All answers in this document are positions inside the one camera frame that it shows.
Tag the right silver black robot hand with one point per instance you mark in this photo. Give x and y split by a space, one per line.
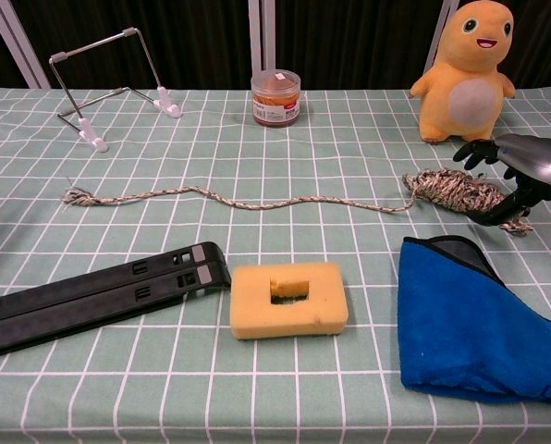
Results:
539 162

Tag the yellow plush dinosaur toy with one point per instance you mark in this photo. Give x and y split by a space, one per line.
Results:
469 60

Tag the blue microfibre cloth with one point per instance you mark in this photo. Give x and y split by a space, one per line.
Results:
460 333

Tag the black pleated curtain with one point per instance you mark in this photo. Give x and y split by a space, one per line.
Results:
349 41

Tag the clear jar of rubber bands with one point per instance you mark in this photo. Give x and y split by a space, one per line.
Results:
275 104

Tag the yellow sponge with rectangular hole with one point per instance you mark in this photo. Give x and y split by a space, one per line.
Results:
252 300

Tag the green checked tablecloth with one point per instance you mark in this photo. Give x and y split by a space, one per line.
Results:
275 398

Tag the black flat bar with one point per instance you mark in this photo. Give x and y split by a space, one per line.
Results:
86 300

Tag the white aluminium frame post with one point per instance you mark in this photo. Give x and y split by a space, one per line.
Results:
439 32
21 46
261 32

